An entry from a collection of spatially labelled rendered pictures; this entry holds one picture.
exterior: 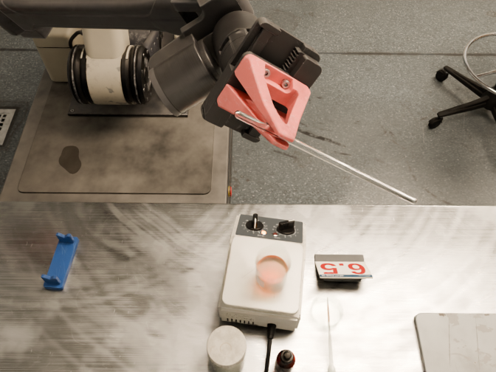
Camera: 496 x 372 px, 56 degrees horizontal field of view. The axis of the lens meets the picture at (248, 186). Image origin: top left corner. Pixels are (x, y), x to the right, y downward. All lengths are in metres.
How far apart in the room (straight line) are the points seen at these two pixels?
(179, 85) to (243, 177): 1.39
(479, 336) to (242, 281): 0.40
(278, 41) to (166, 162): 1.08
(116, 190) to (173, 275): 0.63
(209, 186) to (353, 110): 0.95
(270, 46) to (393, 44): 2.12
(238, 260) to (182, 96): 0.35
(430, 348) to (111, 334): 0.52
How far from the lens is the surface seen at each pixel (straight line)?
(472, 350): 0.87
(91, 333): 0.85
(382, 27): 2.61
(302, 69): 0.41
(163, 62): 0.50
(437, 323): 0.87
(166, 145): 1.50
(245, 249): 0.77
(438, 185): 1.99
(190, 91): 0.49
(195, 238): 0.88
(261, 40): 0.40
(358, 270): 0.84
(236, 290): 0.74
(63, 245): 0.92
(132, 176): 1.45
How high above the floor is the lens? 1.53
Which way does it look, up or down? 57 degrees down
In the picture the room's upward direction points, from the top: 1 degrees clockwise
